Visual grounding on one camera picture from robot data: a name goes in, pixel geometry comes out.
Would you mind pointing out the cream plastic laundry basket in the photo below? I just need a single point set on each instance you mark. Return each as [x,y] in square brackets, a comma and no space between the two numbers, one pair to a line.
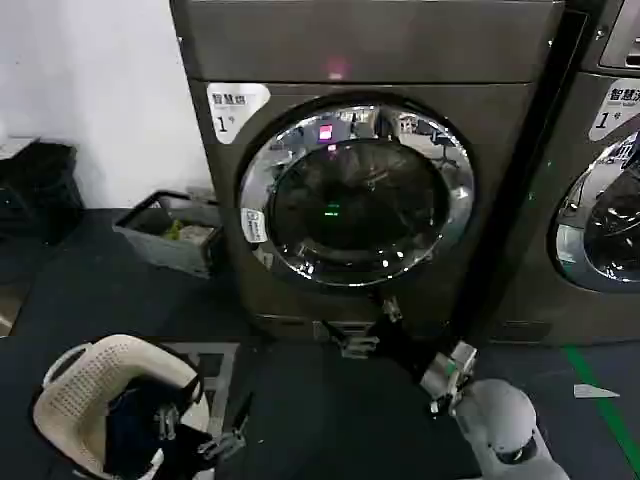
[75,400]

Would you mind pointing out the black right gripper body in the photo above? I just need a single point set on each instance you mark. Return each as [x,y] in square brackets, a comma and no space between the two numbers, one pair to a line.
[405,347]

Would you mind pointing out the grey patterned doormat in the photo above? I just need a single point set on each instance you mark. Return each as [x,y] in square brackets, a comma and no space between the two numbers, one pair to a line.
[220,370]

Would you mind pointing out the grey front-loading dryer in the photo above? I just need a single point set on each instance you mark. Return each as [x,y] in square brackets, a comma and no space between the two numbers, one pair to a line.
[400,50]
[565,310]

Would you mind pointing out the grey storage bin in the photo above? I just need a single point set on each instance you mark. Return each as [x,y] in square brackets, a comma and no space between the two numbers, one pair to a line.
[160,250]

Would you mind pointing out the dark clothing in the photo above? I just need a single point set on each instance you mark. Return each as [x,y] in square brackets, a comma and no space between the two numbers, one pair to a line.
[130,430]

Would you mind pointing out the round glass dryer door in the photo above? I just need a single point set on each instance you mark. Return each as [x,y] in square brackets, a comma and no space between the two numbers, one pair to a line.
[615,240]
[350,215]

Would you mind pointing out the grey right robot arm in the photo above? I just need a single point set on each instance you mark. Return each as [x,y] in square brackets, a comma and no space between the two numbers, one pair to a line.
[500,420]

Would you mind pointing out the white paper scrap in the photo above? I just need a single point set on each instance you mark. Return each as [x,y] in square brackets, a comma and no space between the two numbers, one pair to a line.
[592,391]

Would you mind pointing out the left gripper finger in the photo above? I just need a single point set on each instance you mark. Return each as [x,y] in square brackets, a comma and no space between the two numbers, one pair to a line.
[225,442]
[167,422]

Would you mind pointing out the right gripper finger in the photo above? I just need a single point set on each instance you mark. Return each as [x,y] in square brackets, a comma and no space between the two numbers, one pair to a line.
[392,311]
[357,346]

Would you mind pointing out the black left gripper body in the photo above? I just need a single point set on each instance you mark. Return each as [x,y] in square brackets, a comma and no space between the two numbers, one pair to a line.
[192,450]

